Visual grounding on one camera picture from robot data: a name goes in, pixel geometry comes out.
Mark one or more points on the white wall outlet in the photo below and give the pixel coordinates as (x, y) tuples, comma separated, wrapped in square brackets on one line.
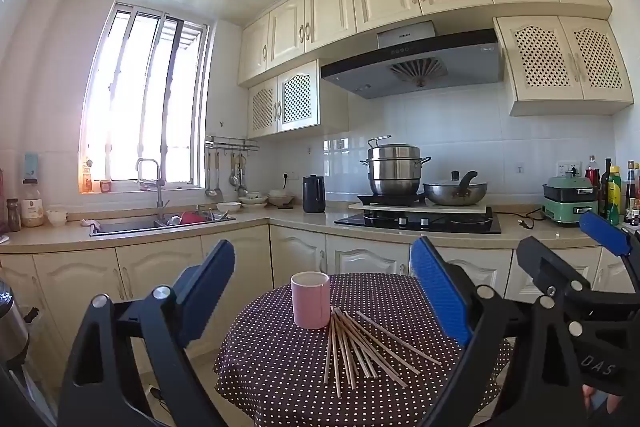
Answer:
[(567, 167)]

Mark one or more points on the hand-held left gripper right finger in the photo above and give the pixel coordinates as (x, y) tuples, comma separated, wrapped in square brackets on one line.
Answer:
[(442, 292)]

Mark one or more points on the bunch of wooden chopsticks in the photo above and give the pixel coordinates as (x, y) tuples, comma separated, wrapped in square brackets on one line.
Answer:
[(345, 347)]

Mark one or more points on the pink cloth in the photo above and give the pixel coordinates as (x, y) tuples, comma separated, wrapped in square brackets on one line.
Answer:
[(88, 222)]

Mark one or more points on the green electric grill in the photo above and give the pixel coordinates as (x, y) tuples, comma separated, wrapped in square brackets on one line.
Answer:
[(570, 207)]

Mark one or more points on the person's right hand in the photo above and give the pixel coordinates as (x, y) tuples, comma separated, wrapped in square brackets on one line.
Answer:
[(600, 409)]

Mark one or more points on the black induction cooker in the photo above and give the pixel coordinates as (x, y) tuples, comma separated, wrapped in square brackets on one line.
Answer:
[(380, 200)]

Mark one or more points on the metal sink faucet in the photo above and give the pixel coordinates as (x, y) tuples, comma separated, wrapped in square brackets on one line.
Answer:
[(159, 192)]

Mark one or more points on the black glass gas stove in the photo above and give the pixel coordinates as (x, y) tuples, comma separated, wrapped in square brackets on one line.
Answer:
[(450, 226)]

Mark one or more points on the hanging metal ladle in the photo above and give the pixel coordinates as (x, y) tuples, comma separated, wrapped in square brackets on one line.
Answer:
[(233, 179)]

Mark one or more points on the yellow-green bottle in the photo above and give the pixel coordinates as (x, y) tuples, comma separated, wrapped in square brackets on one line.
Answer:
[(614, 197)]

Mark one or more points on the red-label drink bottle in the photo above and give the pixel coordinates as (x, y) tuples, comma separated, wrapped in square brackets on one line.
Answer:
[(593, 174)]

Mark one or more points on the glass jar with brown lid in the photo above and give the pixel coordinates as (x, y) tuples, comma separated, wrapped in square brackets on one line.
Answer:
[(32, 209)]

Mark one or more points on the cream stove cover board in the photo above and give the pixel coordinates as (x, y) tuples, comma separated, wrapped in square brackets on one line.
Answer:
[(450, 211)]

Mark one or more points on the steel thermos pot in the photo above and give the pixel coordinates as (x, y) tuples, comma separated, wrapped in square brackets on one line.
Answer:
[(12, 327)]

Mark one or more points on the hanging metal spoon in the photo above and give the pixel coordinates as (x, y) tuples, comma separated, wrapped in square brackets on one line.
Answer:
[(242, 189)]

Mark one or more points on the stainless steel steamer pot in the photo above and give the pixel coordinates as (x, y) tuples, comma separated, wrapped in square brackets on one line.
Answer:
[(395, 172)]

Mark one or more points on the small dark jar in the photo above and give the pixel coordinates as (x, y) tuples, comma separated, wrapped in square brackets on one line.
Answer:
[(13, 216)]

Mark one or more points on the stainless steel sink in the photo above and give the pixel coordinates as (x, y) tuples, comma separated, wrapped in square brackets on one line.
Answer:
[(125, 224)]

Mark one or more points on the small white cup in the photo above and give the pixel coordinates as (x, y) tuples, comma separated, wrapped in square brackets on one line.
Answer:
[(57, 217)]

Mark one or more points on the sliding kitchen window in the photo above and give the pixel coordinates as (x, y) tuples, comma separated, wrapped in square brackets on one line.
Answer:
[(150, 107)]

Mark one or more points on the wall outlet with plug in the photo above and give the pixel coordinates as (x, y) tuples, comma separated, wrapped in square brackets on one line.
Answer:
[(284, 177)]

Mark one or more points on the shallow white dish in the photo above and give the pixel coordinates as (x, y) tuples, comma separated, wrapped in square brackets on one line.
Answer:
[(252, 202)]

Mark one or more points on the pink cup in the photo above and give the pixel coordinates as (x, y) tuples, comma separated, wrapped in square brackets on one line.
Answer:
[(310, 307)]

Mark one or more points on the small glass jar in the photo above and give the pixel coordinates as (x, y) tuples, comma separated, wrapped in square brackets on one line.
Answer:
[(105, 186)]

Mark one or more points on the steel wok with lid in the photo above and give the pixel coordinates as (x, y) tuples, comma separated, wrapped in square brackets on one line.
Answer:
[(455, 194)]

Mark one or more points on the grey range hood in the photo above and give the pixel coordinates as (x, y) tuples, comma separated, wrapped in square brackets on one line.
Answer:
[(425, 57)]

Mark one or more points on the orange bottle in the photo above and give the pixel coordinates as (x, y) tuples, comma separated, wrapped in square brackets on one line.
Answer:
[(87, 177)]

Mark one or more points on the teal carton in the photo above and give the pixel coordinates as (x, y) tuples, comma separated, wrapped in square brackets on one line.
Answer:
[(31, 166)]

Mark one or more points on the metal wall utensil rack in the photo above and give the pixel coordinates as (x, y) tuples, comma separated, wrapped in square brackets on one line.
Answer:
[(230, 142)]

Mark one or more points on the black electric kettle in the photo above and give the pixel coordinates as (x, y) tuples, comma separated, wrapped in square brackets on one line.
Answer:
[(314, 197)]

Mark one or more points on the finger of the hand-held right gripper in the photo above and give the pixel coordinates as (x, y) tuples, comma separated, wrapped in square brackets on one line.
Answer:
[(540, 262), (602, 229)]

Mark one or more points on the dark glass bottle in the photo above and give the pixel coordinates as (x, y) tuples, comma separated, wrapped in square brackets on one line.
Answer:
[(606, 187)]

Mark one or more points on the red dish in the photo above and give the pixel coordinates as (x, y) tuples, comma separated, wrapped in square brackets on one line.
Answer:
[(192, 218)]

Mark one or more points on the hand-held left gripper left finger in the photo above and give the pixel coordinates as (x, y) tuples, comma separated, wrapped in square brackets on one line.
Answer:
[(207, 287)]

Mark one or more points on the dark sauce bottle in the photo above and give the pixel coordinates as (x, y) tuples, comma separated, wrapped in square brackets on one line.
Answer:
[(630, 187)]

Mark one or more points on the cream lattice-door cabinet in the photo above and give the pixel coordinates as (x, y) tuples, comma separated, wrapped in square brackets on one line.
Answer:
[(540, 57), (297, 99)]

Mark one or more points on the cream base cabinets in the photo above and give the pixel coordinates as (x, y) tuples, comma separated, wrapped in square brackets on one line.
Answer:
[(75, 277)]

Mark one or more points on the white bowl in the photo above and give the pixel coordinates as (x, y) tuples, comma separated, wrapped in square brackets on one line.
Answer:
[(229, 207)]

